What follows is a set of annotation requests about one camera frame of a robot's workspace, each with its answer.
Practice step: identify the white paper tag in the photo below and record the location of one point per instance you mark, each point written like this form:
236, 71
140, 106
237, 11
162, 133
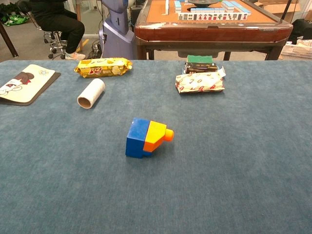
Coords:
221, 72

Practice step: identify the blue plastic toy block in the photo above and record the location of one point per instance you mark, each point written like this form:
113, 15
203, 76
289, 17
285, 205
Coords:
135, 139

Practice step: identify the white plastic basket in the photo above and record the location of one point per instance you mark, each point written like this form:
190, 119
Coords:
296, 51

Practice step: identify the black tripod stand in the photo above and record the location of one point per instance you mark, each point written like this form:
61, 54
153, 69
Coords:
287, 11

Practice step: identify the orange cube block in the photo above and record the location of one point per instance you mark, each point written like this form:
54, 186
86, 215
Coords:
156, 136

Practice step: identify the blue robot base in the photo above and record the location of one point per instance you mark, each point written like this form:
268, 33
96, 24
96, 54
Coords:
117, 36

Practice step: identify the black round dish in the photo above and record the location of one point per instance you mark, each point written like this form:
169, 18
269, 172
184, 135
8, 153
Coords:
203, 2

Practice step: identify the chrome swivel stool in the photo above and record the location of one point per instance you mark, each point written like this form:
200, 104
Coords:
56, 41

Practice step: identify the yellow biscuit packet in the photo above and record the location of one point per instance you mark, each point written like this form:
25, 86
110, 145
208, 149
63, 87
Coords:
102, 67

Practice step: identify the white red patterned packet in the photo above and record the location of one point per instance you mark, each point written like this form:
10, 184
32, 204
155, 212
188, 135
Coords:
198, 83

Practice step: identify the brown mahjong table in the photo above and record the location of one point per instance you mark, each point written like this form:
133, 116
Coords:
212, 31

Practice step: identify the cardboard box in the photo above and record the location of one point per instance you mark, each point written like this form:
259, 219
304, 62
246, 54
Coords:
278, 6

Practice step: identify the green bag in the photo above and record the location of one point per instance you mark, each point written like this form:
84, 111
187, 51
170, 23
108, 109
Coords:
13, 19

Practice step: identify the black bag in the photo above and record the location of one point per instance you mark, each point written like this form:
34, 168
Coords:
302, 29

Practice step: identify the dark table leg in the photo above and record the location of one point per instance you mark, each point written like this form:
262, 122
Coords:
8, 41

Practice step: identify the seated person in black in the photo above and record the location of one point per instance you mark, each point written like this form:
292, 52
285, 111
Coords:
65, 26

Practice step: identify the cartoon girl notebook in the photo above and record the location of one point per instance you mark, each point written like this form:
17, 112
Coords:
26, 84

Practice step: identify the black box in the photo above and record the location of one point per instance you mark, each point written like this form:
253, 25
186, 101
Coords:
201, 67

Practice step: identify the standing mahjong tile row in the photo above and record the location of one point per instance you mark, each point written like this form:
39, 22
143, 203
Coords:
212, 16

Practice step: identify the white paper roll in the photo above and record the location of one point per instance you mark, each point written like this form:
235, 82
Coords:
91, 93

